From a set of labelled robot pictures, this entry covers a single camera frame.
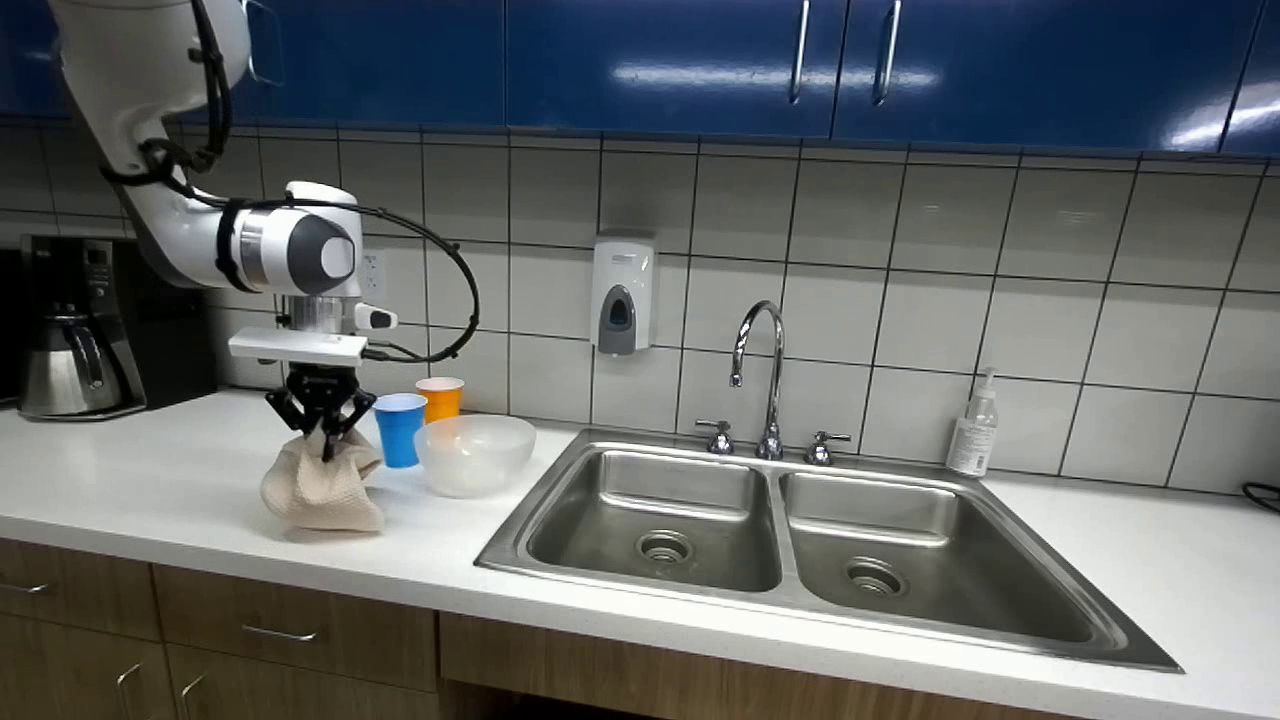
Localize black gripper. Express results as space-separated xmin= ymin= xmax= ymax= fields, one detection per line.
xmin=266 ymin=358 xmax=379 ymax=462

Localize white cloth towel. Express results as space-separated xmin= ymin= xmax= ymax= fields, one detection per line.
xmin=255 ymin=421 xmax=390 ymax=539

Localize clear plastic bowl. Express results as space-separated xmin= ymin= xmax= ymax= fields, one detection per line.
xmin=414 ymin=413 xmax=539 ymax=505

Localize blue plastic cup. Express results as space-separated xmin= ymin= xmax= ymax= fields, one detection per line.
xmin=371 ymin=386 xmax=432 ymax=473

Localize orange plastic cup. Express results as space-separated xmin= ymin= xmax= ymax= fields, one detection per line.
xmin=414 ymin=372 xmax=467 ymax=428

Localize black drip coffee maker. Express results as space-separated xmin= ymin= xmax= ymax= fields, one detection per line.
xmin=0 ymin=236 xmax=237 ymax=422

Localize wooden drawer front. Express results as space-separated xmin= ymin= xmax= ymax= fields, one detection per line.
xmin=150 ymin=564 xmax=444 ymax=693
xmin=0 ymin=537 xmax=160 ymax=648

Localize stainless steel coffee carafe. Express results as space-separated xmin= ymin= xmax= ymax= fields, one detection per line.
xmin=16 ymin=313 xmax=134 ymax=422

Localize wooden lower cabinet door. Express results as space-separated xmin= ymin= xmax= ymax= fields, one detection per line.
xmin=0 ymin=616 xmax=175 ymax=720
xmin=163 ymin=641 xmax=448 ymax=720

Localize chrome faucet knob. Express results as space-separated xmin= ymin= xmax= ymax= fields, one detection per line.
xmin=692 ymin=414 xmax=741 ymax=457
xmin=800 ymin=428 xmax=851 ymax=467

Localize wooden sink front panel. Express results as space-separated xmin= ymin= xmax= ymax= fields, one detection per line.
xmin=438 ymin=606 xmax=1085 ymax=720

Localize chrome gooseneck faucet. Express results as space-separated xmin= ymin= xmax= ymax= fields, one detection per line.
xmin=724 ymin=294 xmax=794 ymax=461

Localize stainless steel double sink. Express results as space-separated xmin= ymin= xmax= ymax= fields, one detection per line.
xmin=473 ymin=428 xmax=1185 ymax=673

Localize clear soap pump bottle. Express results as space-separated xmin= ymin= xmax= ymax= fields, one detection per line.
xmin=939 ymin=369 xmax=1001 ymax=479

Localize white wall soap dispenser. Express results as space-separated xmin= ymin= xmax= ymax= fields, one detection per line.
xmin=590 ymin=236 xmax=658 ymax=354

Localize silver upper cabinet handle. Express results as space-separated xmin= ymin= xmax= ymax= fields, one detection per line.
xmin=788 ymin=0 xmax=818 ymax=106
xmin=873 ymin=0 xmax=908 ymax=112

